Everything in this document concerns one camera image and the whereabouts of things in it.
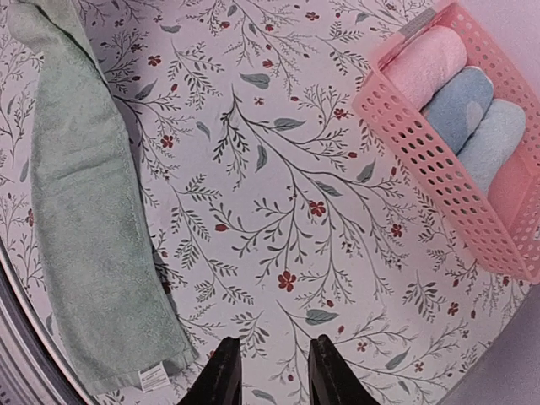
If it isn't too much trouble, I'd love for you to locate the light blue towel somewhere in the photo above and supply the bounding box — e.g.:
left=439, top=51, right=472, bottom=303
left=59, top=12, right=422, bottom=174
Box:
left=457, top=99, right=527, bottom=195

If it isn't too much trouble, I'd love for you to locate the floral table mat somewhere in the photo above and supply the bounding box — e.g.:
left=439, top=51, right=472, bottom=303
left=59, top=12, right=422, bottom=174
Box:
left=0, top=0, right=540, bottom=405

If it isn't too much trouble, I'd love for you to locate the green panda towel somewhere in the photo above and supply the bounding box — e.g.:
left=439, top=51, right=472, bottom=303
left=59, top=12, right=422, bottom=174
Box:
left=8, top=1, right=197, bottom=395

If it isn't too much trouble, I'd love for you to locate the rolled blue towel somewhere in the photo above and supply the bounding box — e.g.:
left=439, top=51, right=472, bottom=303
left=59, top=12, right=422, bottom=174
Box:
left=421, top=66, right=494, bottom=154

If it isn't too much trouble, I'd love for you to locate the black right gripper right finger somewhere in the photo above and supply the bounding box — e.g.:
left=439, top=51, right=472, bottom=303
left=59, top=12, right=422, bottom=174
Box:
left=308, top=334, right=379, bottom=405

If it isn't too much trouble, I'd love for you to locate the front aluminium rail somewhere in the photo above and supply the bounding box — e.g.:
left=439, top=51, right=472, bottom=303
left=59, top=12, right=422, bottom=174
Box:
left=0, top=252, right=81, bottom=405

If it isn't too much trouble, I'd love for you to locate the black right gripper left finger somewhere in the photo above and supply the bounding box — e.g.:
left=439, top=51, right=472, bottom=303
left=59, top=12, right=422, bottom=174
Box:
left=178, top=337, right=242, bottom=405

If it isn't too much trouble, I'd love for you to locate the rolled pink towel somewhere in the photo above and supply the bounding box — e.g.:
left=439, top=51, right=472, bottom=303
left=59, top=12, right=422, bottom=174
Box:
left=383, top=25, right=467, bottom=110

